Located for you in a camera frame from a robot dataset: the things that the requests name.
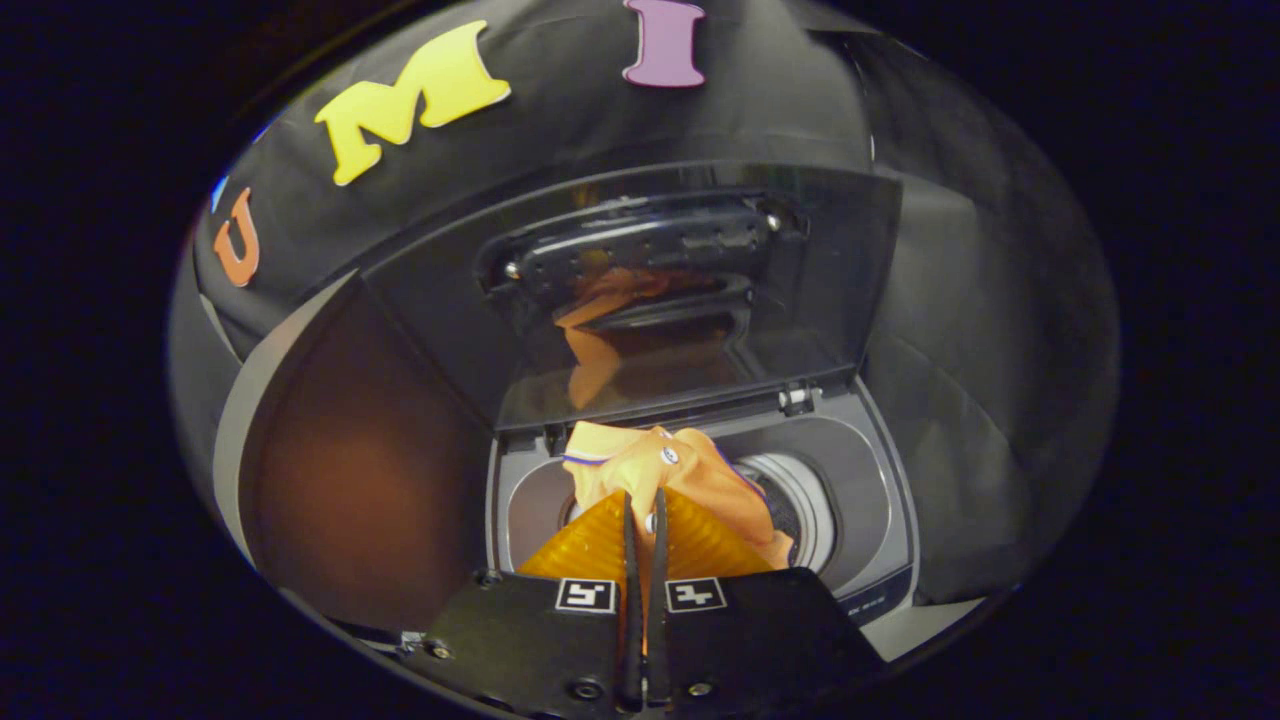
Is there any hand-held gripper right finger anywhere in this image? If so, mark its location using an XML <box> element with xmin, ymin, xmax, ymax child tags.
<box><xmin>645</xmin><ymin>488</ymin><xmax>886</xmax><ymax>713</ymax></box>

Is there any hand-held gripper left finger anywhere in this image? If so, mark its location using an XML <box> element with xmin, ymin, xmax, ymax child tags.
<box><xmin>405</xmin><ymin>488</ymin><xmax>646</xmax><ymax>716</ymax></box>

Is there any orange polo shirt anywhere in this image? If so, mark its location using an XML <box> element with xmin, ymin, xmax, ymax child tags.
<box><xmin>560</xmin><ymin>420</ymin><xmax>796</xmax><ymax>571</ymax></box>

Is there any dark washing machine lid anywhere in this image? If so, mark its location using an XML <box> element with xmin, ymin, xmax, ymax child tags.
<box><xmin>355</xmin><ymin>160</ymin><xmax>906</xmax><ymax>433</ymax></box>

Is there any grey cabinet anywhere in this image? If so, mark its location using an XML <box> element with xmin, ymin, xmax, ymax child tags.
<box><xmin>212</xmin><ymin>270</ymin><xmax>496</xmax><ymax>636</ymax></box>

